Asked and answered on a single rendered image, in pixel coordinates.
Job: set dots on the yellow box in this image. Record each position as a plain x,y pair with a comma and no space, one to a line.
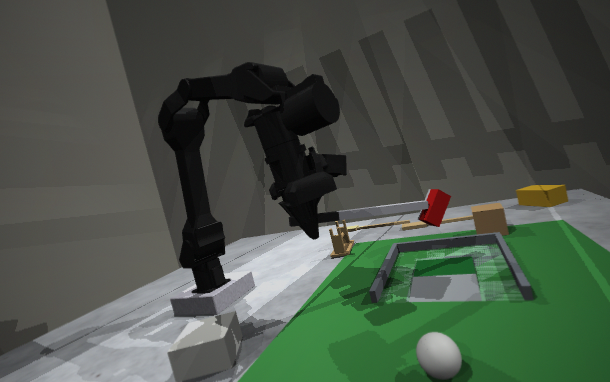
542,195

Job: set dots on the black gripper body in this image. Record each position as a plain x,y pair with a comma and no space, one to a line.
293,179

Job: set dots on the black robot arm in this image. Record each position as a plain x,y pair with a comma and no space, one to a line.
304,108

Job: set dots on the brown cube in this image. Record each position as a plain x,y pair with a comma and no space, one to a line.
490,218

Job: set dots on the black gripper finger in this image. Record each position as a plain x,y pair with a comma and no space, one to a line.
282,204
307,216

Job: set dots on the white golf ball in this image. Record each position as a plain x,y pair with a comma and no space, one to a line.
439,356

